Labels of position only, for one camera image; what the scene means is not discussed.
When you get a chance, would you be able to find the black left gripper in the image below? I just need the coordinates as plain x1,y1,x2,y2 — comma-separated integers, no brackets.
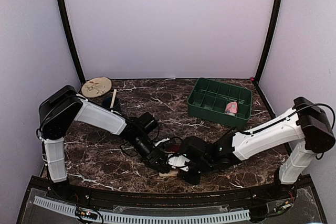
129,132,169,173

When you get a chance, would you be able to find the beige striped sock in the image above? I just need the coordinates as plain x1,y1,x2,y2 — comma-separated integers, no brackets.
159,144,182,178

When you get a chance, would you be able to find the pink patterned sock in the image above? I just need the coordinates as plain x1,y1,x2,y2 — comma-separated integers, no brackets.
225,101,238,116

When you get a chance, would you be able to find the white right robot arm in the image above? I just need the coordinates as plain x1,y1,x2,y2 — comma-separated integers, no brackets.
167,97,335,200

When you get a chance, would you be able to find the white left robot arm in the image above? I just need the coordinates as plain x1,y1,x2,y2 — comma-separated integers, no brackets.
38,85,171,201

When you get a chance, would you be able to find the dark blue mug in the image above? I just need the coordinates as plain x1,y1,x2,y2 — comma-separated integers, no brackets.
102,97,121,112

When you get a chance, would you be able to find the wooden stick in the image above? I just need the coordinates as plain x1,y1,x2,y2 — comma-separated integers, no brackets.
110,89,117,108

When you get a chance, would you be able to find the green compartment tray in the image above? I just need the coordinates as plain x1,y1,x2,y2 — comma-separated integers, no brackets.
187,78,253,127

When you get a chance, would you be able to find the beige embroidered round coaster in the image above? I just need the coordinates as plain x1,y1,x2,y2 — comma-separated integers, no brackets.
81,77,112,98

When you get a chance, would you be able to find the black front rail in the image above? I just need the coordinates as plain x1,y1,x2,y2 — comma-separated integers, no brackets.
70,184,271,208

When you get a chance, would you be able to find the white slotted cable duct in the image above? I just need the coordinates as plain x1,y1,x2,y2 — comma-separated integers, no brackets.
33,196,251,223

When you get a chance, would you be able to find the right black frame post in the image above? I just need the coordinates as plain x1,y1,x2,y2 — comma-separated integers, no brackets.
254,0,281,85

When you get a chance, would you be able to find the black frame post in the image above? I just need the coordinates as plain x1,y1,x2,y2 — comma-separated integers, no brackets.
254,0,281,85
57,0,86,84

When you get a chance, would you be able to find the left black frame post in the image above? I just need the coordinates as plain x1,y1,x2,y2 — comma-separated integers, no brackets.
57,0,86,84

